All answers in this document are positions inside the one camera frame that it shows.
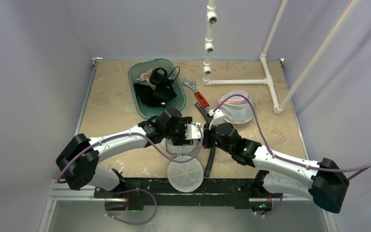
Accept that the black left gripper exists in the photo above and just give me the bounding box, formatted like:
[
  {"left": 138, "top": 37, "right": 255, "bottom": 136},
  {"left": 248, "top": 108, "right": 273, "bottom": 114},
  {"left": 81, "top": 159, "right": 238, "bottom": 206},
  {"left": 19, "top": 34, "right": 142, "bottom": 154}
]
[{"left": 164, "top": 118, "right": 193, "bottom": 145}]

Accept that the small pink-zip mesh bag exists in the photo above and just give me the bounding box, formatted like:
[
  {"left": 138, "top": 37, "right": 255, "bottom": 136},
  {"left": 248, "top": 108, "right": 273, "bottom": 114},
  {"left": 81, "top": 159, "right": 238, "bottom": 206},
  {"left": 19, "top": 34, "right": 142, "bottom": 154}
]
[{"left": 217, "top": 89, "right": 254, "bottom": 124}]

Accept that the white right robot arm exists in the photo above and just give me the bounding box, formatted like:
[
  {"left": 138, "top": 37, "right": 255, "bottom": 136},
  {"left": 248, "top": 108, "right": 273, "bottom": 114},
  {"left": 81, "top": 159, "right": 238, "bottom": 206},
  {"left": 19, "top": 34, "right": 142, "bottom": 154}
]
[{"left": 203, "top": 123, "right": 349, "bottom": 214}]

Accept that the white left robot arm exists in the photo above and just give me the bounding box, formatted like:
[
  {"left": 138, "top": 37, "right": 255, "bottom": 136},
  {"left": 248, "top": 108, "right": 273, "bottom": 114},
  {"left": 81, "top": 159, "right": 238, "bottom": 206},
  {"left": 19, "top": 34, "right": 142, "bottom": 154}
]
[{"left": 56, "top": 108, "right": 201, "bottom": 198}]

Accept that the beige bra in basin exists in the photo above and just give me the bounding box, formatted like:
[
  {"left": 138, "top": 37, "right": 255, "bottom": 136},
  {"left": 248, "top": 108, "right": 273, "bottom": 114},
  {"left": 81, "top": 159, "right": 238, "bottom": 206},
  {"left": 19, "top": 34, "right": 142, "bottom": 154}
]
[{"left": 136, "top": 69, "right": 153, "bottom": 85}]

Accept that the black garment in basin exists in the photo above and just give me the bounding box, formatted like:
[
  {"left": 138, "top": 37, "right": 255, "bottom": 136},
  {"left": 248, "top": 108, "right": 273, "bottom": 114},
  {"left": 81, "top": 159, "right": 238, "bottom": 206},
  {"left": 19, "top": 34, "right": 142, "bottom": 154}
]
[{"left": 133, "top": 83, "right": 165, "bottom": 107}]

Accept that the white PVC pipe rack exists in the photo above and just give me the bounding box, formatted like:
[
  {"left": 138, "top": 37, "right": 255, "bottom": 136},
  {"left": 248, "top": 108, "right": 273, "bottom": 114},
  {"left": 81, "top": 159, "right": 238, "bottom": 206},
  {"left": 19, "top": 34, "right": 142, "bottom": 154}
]
[{"left": 202, "top": 0, "right": 364, "bottom": 115}]

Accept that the black corrugated hose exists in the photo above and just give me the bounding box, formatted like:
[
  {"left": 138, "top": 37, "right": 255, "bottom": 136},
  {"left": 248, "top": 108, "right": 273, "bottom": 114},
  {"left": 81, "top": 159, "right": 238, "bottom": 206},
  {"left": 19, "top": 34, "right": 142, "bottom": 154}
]
[{"left": 194, "top": 102, "right": 216, "bottom": 178}]

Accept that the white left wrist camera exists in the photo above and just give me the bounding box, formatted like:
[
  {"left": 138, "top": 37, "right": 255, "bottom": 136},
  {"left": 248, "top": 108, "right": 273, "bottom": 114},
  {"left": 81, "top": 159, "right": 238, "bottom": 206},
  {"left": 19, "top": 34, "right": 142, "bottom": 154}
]
[{"left": 185, "top": 123, "right": 203, "bottom": 140}]

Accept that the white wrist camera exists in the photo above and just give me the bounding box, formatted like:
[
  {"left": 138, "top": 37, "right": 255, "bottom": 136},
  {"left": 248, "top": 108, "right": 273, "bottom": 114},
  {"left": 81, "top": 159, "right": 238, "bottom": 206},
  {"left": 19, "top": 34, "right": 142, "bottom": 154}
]
[
  {"left": 208, "top": 109, "right": 225, "bottom": 129},
  {"left": 185, "top": 123, "right": 203, "bottom": 140}
]

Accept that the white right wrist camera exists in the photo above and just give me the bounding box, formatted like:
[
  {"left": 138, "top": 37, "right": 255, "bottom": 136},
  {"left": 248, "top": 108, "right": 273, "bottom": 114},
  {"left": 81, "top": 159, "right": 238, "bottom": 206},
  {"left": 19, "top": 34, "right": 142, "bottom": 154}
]
[{"left": 208, "top": 109, "right": 225, "bottom": 129}]

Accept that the red-handled adjustable wrench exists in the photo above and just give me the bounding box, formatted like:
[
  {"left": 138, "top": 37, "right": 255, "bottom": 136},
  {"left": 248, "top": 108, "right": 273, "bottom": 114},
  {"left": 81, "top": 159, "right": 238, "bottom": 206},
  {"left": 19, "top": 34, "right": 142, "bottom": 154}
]
[{"left": 183, "top": 79, "right": 212, "bottom": 112}]

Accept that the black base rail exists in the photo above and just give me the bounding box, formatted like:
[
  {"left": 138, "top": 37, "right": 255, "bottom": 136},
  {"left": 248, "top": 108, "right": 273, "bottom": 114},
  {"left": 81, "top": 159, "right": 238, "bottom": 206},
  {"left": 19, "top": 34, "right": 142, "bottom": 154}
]
[{"left": 94, "top": 171, "right": 281, "bottom": 210}]

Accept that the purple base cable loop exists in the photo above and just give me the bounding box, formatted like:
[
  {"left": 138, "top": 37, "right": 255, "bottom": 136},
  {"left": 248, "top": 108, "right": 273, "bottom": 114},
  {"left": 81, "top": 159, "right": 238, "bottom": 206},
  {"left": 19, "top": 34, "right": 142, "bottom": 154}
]
[{"left": 100, "top": 188, "right": 158, "bottom": 226}]

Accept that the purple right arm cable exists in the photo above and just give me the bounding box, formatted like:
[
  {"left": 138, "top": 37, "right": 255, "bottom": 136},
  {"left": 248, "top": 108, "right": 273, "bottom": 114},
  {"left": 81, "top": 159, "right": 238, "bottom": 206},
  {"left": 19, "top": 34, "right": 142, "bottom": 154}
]
[{"left": 213, "top": 94, "right": 371, "bottom": 182}]

